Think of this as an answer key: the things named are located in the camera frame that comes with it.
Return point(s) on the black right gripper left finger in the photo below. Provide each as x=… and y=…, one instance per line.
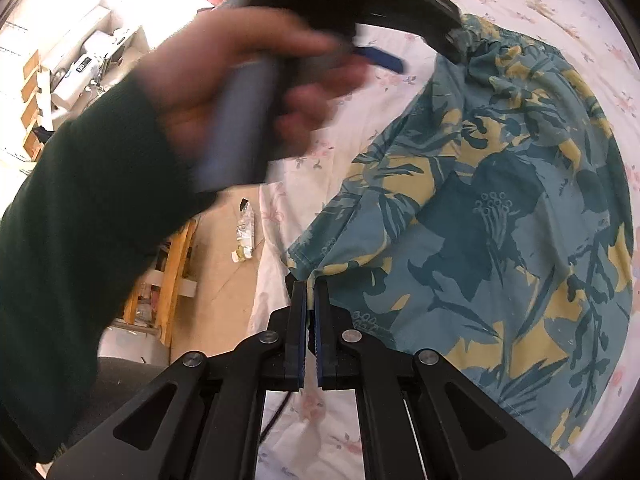
x=201, y=417

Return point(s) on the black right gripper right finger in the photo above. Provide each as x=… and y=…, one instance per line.
x=419, y=417

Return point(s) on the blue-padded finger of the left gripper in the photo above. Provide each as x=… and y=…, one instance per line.
x=381, y=58

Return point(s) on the teal yellow floral pants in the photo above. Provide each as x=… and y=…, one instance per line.
x=491, y=222

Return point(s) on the person's left hand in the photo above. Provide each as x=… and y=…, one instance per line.
x=184, y=76

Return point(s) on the white floral bed sheet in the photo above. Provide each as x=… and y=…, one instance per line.
x=587, y=38

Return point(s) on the wooden stool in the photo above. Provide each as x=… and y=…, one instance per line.
x=152, y=304

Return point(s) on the small bottle on floor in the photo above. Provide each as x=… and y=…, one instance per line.
x=244, y=233

